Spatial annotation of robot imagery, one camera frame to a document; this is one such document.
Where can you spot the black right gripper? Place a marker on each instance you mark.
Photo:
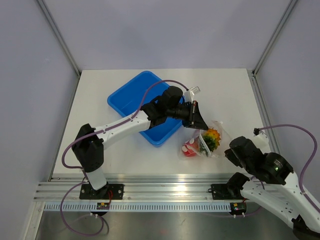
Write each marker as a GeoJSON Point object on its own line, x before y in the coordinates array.
{"type": "Point", "coordinates": [230, 154]}

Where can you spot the clear zip top bag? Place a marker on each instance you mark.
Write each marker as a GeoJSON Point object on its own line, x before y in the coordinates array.
{"type": "Point", "coordinates": [204, 151]}

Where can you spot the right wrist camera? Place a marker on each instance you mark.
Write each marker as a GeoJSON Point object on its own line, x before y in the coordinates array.
{"type": "Point", "coordinates": [260, 139]}

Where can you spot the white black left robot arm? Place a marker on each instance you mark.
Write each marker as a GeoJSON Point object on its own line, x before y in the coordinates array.
{"type": "Point", "coordinates": [91, 142]}

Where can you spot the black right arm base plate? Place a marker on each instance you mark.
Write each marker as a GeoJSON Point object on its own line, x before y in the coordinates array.
{"type": "Point", "coordinates": [225, 191]}

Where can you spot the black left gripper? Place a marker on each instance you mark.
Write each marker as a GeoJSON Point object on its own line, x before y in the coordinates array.
{"type": "Point", "coordinates": [194, 118]}

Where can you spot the white slotted cable duct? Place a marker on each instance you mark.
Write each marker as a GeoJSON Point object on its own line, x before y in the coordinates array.
{"type": "Point", "coordinates": [145, 207]}

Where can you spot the right aluminium frame post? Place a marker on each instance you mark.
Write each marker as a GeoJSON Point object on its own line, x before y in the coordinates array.
{"type": "Point", "coordinates": [275, 35]}

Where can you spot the aluminium table edge rail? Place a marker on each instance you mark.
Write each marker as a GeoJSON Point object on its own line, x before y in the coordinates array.
{"type": "Point", "coordinates": [137, 188]}

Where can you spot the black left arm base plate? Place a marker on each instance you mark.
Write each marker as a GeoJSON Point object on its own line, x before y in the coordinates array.
{"type": "Point", "coordinates": [111, 191]}

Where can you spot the left aluminium frame post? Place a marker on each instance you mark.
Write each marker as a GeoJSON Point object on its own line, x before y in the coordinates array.
{"type": "Point", "coordinates": [58, 35]}

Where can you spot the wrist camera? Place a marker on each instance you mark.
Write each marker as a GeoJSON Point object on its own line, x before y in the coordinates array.
{"type": "Point", "coordinates": [189, 95]}
{"type": "Point", "coordinates": [260, 139]}

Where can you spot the orange toy pineapple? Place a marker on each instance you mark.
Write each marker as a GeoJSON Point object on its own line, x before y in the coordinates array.
{"type": "Point", "coordinates": [212, 139]}

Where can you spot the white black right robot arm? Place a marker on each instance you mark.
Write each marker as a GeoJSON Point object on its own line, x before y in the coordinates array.
{"type": "Point", "coordinates": [301, 215]}

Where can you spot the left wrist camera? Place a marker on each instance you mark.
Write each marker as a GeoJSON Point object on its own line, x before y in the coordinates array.
{"type": "Point", "coordinates": [189, 95]}

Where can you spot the blue plastic tray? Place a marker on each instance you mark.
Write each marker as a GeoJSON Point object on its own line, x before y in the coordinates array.
{"type": "Point", "coordinates": [127, 99]}

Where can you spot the dark red toy pomegranate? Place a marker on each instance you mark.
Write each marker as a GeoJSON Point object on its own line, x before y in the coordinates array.
{"type": "Point", "coordinates": [190, 150]}

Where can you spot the aluminium frame post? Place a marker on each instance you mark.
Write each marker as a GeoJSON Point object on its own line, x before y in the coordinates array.
{"type": "Point", "coordinates": [275, 35]}
{"type": "Point", "coordinates": [58, 35]}

